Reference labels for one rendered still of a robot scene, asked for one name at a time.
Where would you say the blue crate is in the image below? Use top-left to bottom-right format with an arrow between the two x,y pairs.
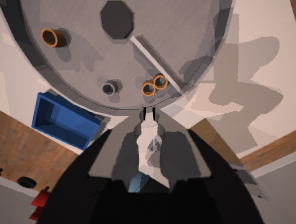
31,88 -> 104,151

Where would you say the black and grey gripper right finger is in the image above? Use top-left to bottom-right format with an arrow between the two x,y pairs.
153,107 -> 265,224

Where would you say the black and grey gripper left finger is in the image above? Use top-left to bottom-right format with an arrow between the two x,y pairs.
36,107 -> 146,224

